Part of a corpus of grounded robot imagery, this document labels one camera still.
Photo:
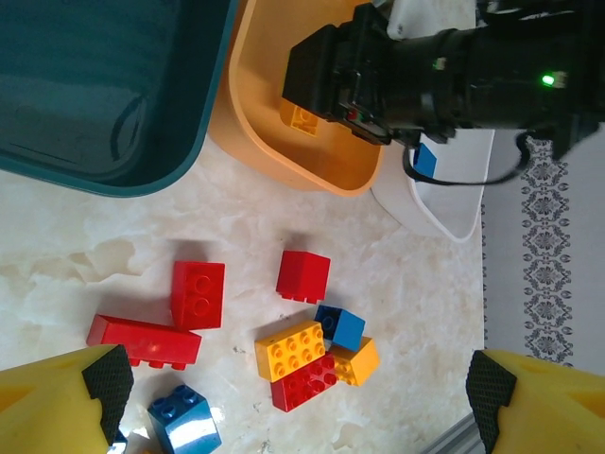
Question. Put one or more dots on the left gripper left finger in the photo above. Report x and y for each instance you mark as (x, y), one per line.
(47, 406)

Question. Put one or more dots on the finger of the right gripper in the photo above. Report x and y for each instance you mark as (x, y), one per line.
(309, 71)

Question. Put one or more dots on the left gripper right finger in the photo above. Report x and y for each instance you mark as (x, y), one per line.
(558, 411)

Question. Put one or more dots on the blue lego brick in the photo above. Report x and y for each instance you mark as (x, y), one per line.
(342, 327)
(184, 421)
(118, 444)
(425, 161)

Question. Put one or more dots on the long red lego brick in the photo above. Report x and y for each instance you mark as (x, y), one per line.
(142, 340)

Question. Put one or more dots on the red sloped lego brick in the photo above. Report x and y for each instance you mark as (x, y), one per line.
(198, 295)

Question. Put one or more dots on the red square lego brick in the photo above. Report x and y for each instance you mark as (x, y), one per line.
(302, 276)

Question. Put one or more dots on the red two-by-four lego brick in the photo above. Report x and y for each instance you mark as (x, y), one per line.
(305, 385)

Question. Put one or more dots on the orange plastic container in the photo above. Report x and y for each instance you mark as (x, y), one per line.
(307, 158)

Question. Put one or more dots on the white plastic container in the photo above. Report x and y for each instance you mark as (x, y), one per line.
(449, 203)

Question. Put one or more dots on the teal plastic container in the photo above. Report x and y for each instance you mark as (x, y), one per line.
(94, 71)

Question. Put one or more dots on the yellow two-by-four lego brick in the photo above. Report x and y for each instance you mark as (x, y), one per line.
(290, 350)

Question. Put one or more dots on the aluminium side rail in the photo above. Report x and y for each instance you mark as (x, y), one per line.
(454, 437)

